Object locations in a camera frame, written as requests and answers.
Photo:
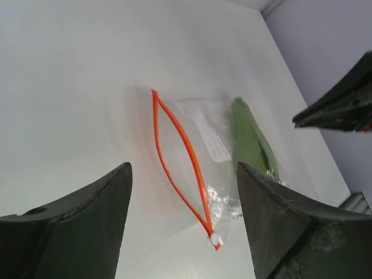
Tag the green fake lettuce leaf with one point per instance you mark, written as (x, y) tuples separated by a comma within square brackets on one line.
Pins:
[(250, 144)]

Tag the clear zip top bag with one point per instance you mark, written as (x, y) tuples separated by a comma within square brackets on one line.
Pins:
[(190, 143)]

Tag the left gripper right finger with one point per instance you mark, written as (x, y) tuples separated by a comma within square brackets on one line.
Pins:
[(293, 236)]

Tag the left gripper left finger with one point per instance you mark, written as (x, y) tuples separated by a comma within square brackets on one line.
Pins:
[(76, 236)]

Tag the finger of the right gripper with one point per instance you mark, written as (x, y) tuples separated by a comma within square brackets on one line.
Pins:
[(346, 106)]

